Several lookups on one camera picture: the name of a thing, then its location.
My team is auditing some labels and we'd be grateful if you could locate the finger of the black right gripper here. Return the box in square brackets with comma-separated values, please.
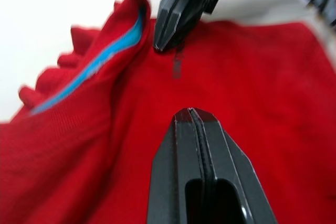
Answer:
[172, 0, 229, 48]
[153, 0, 196, 54]

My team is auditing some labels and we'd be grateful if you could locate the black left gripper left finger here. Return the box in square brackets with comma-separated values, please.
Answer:
[146, 108, 212, 224]

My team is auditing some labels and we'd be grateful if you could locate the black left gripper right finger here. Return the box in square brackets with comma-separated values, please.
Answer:
[189, 108, 278, 224]

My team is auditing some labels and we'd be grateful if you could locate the red t-shirt with blue collar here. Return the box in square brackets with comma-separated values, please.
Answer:
[0, 0, 336, 224]

